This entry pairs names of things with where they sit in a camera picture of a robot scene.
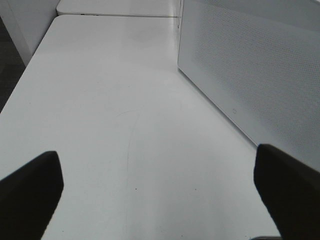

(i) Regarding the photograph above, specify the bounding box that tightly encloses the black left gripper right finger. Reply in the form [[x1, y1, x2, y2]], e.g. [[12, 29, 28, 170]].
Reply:
[[253, 144, 320, 240]]

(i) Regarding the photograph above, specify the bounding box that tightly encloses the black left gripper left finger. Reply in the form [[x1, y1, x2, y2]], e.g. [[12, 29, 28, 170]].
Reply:
[[0, 151, 64, 240]]

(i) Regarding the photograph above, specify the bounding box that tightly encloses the white microwave door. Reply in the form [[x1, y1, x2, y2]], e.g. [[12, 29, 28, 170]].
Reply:
[[178, 0, 320, 170]]

